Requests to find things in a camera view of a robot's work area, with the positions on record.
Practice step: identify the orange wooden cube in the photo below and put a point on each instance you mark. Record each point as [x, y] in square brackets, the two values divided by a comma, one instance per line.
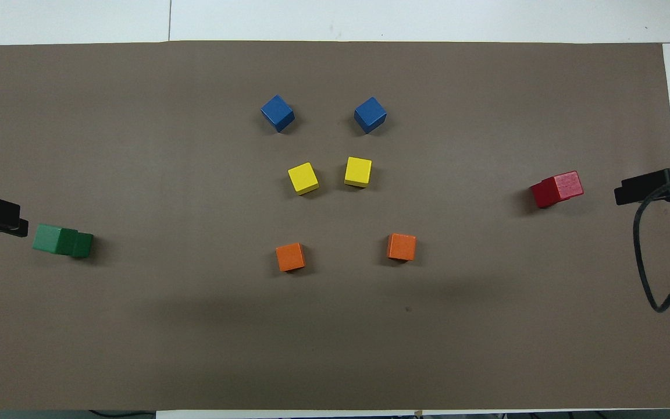
[291, 256]
[402, 247]

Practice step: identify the red wooden cube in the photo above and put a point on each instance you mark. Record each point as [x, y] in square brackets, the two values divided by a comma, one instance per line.
[540, 196]
[567, 186]

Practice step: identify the green wooden cube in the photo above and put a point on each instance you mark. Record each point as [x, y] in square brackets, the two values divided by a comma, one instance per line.
[84, 247]
[47, 238]

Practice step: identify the brown table mat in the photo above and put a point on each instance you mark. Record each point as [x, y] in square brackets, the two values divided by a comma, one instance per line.
[137, 87]

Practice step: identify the yellow wooden cube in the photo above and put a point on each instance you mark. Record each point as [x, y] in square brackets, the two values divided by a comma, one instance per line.
[358, 171]
[303, 178]

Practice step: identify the blue wooden cube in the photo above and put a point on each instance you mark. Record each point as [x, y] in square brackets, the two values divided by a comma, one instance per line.
[277, 113]
[370, 114]

